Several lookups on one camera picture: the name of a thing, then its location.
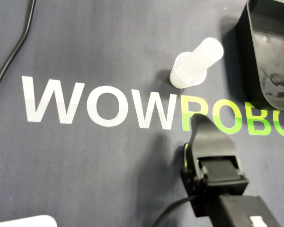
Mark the white plastic tube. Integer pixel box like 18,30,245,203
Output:
182,37,225,83

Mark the white desk lamp base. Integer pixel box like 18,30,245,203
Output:
0,214,58,227

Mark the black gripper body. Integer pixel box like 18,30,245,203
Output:
180,154,249,218

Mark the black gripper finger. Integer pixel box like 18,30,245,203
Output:
179,141,199,175
189,113,238,159

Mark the black plastic tray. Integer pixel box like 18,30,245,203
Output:
234,0,284,112

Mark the black lamp power cable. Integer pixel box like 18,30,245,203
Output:
0,0,37,103

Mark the dark grey printed desk mat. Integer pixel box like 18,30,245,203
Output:
0,0,284,227

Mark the black arm wire bundle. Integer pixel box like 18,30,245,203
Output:
153,197,197,227

